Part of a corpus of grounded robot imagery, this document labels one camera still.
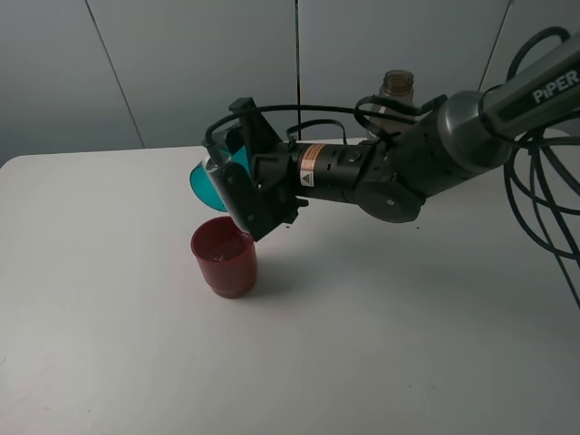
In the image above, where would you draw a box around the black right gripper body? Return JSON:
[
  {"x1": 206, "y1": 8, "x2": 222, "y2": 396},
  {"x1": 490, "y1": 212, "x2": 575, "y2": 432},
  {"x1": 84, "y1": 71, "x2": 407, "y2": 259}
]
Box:
[{"x1": 249, "y1": 141, "x2": 376, "y2": 225}]

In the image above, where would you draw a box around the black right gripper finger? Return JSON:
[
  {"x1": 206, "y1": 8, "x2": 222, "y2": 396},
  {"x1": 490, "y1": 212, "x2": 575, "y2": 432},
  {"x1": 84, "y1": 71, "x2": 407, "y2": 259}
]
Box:
[
  {"x1": 217, "y1": 161, "x2": 297, "y2": 242},
  {"x1": 228, "y1": 97, "x2": 282, "y2": 157}
]

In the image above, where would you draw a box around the teal transparent plastic cup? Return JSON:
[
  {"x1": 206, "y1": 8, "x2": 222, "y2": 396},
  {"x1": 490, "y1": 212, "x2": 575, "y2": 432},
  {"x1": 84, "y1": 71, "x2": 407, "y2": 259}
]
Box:
[{"x1": 189, "y1": 126, "x2": 250, "y2": 212}]

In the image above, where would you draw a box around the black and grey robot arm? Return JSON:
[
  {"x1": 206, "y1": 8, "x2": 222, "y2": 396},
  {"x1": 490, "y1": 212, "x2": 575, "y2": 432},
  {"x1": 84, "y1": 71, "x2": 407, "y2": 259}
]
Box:
[{"x1": 204, "y1": 27, "x2": 579, "y2": 240}]

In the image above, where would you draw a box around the red plastic cup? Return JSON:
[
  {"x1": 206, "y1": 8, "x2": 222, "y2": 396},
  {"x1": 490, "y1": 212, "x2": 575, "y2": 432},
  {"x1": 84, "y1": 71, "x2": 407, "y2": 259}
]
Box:
[{"x1": 190, "y1": 217, "x2": 257, "y2": 299}]

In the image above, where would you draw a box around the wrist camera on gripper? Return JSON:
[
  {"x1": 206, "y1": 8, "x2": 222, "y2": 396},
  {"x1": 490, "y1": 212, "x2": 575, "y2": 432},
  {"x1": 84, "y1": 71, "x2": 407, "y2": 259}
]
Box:
[{"x1": 202, "y1": 129, "x2": 237, "y2": 178}]

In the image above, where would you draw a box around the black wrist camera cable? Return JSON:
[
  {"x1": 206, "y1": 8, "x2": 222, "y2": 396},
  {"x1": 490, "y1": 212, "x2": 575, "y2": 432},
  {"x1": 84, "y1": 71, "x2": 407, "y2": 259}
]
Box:
[{"x1": 201, "y1": 92, "x2": 448, "y2": 158}]

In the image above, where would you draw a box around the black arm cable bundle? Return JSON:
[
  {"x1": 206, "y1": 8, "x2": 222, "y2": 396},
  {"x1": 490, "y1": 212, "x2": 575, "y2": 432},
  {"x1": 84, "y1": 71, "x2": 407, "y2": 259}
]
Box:
[{"x1": 502, "y1": 25, "x2": 580, "y2": 314}]

